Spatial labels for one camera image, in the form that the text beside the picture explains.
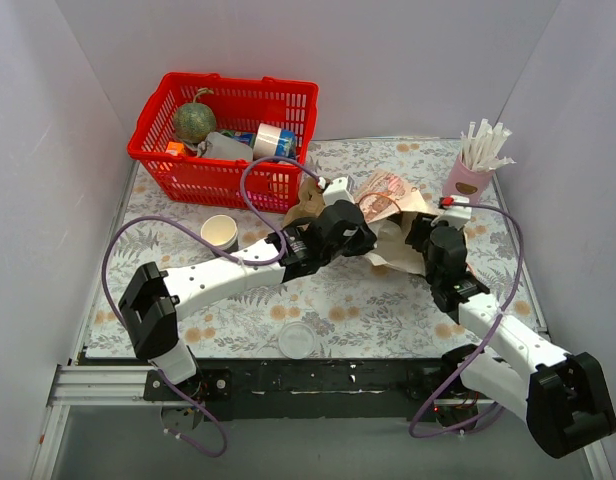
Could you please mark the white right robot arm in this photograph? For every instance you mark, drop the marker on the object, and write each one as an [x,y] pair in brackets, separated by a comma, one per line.
[562,398]

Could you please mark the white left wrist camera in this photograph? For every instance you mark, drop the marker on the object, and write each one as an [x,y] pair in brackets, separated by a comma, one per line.
[337,189]

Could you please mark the white wrapped straws bundle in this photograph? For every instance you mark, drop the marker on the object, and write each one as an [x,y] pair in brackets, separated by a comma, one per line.
[481,145]

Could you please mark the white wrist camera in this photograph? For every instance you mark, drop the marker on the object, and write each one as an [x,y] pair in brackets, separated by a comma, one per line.
[454,212]
[337,189]

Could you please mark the brown pulp cup carrier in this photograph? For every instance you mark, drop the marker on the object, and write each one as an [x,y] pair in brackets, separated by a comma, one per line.
[310,202]

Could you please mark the green round melon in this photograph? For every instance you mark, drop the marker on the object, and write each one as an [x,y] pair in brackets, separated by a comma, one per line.
[194,120]

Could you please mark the empty dark paper cup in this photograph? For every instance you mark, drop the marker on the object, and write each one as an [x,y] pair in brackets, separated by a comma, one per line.
[221,231]

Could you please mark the orange small carton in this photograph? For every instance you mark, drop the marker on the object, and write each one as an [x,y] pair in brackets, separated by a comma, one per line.
[176,149]

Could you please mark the pink straw holder cup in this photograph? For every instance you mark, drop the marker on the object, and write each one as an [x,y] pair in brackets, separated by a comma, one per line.
[465,182]

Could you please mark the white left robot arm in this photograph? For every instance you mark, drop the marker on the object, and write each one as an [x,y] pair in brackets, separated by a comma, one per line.
[156,300]

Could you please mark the blue white can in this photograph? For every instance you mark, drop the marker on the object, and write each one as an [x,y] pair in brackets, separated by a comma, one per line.
[272,141]

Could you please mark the kraft paper bag orange handles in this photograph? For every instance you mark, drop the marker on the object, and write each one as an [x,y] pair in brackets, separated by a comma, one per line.
[390,204]

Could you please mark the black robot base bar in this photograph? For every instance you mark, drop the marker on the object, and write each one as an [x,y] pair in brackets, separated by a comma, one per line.
[252,389]

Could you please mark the red plastic shopping basket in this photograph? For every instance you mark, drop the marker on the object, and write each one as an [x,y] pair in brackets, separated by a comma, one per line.
[240,106]

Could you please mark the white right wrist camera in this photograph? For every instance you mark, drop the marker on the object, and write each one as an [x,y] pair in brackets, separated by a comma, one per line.
[454,212]

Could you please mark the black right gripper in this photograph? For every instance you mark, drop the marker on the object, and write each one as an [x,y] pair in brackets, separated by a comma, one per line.
[417,230]

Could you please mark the white plastic coffee lid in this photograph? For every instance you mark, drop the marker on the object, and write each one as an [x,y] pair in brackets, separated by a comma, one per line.
[297,341]

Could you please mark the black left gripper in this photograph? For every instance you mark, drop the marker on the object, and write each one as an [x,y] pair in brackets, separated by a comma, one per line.
[363,238]

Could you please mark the grey pouch package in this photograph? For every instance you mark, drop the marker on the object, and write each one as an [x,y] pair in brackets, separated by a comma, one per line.
[219,146]

